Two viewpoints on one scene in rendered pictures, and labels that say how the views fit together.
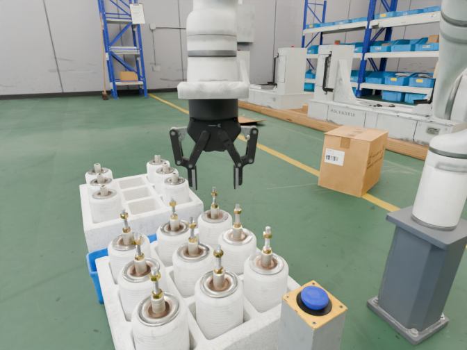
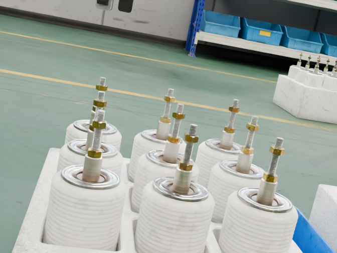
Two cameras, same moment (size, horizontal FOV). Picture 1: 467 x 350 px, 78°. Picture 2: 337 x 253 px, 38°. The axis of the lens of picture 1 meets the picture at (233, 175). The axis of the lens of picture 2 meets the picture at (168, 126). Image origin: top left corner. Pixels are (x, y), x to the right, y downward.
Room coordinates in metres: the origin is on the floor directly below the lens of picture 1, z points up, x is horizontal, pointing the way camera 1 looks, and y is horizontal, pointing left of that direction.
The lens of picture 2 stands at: (0.80, -0.59, 0.48)
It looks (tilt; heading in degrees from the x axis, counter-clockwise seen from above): 14 degrees down; 112
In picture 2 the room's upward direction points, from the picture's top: 11 degrees clockwise
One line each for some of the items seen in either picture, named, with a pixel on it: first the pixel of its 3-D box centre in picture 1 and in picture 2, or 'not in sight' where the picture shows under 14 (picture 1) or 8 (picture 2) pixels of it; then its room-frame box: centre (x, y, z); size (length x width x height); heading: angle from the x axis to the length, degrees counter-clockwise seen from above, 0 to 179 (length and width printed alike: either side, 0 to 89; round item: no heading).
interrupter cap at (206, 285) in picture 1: (219, 283); (92, 149); (0.45, 0.03, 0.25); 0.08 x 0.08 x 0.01
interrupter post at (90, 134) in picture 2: (219, 278); (94, 140); (0.45, 0.03, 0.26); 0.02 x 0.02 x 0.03
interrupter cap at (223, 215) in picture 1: (215, 216); (264, 200); (0.71, 0.05, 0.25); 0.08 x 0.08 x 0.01
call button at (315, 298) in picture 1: (314, 298); not in sight; (0.34, -0.12, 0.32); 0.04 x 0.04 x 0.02
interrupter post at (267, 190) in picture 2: (215, 212); (266, 191); (0.71, 0.05, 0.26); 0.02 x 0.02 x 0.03
